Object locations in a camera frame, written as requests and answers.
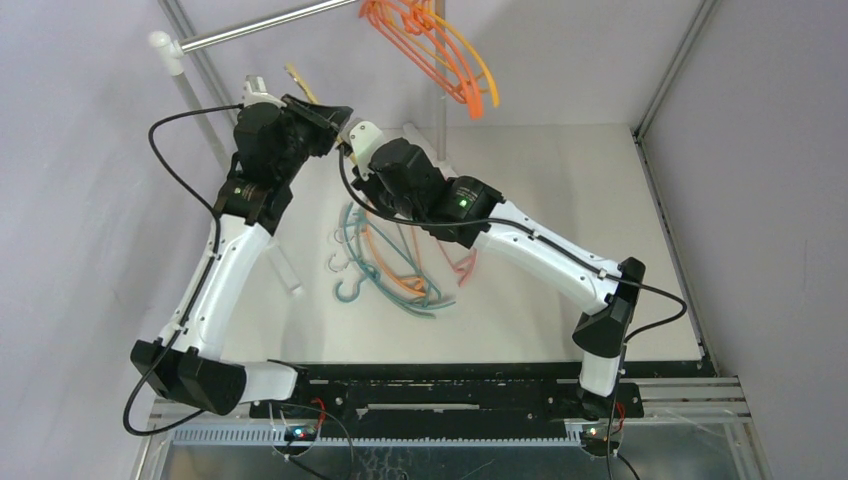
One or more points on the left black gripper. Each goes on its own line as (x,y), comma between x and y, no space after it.
(325,121)

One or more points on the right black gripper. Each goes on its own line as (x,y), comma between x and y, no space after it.
(361,171)

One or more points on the pale yellow wire-hook hanger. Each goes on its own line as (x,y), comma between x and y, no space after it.
(307,91)

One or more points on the teal plastic hanger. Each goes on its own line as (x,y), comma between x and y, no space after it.
(402,254)

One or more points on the orange plastic hanger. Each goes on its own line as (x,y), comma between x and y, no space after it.
(450,66)
(424,53)

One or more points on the yellow-orange plastic hanger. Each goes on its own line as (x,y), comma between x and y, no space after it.
(449,59)

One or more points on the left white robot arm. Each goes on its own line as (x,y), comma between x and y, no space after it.
(184,363)

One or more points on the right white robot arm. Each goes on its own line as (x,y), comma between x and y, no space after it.
(466,211)

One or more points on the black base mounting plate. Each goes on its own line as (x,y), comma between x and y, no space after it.
(476,402)

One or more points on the left small circuit board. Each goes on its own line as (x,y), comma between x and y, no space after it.
(300,434)

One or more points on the small circuit board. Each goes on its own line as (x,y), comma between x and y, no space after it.
(597,434)
(300,434)

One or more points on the right small circuit board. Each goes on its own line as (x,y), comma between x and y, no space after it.
(597,434)

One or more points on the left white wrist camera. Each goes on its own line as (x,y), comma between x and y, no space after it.
(255,91)

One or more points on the grey-green wire-hook hanger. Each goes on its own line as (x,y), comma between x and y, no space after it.
(349,251)

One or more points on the light orange wire-hook hanger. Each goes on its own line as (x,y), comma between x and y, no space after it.
(413,284)

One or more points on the pink wire-hook hanger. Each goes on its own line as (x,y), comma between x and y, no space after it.
(463,268)

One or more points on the aluminium rail frame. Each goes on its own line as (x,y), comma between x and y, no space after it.
(695,403)

